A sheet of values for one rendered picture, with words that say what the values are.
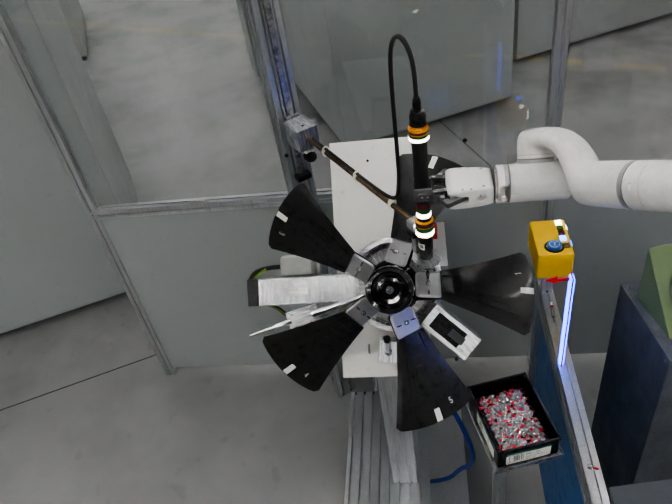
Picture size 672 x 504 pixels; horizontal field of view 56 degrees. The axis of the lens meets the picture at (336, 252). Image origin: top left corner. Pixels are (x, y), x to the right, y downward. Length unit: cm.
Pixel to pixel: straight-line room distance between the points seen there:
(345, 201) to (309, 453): 127
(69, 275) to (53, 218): 36
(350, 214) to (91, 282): 209
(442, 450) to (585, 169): 157
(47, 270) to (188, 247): 118
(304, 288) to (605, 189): 86
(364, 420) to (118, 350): 140
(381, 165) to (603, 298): 126
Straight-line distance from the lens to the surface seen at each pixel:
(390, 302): 155
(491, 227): 241
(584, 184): 128
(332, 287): 173
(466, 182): 140
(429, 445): 264
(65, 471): 312
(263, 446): 282
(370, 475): 259
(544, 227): 197
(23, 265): 357
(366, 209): 183
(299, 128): 190
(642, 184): 119
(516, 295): 161
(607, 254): 259
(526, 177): 140
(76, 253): 353
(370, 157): 185
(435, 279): 162
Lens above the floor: 229
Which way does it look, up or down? 40 degrees down
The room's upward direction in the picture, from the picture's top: 11 degrees counter-clockwise
